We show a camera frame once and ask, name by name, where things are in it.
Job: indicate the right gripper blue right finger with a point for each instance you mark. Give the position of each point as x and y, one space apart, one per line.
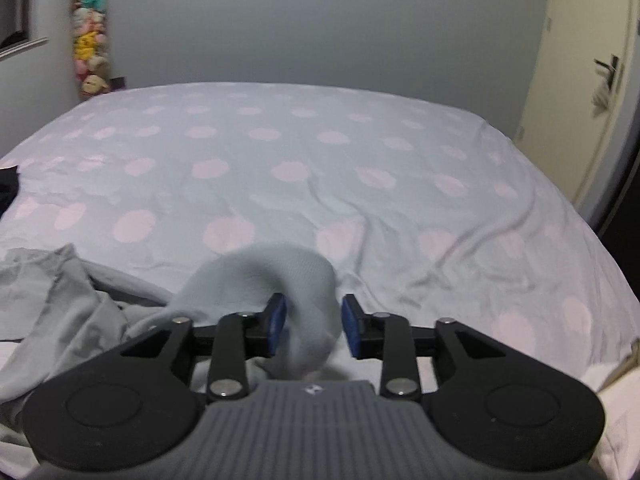
388 338

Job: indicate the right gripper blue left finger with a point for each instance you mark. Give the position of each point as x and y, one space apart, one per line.
238 338

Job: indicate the grey shirt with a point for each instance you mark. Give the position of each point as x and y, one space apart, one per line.
62 310

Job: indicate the polka dot bed sheet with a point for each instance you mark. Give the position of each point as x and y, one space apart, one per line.
424 210

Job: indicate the black garment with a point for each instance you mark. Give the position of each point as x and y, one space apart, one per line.
9 187

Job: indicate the cream door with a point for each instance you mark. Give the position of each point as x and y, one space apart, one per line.
578 84

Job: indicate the stuffed toy column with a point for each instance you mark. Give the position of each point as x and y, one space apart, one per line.
91 49

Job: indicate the dark framed window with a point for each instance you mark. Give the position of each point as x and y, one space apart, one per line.
18 28

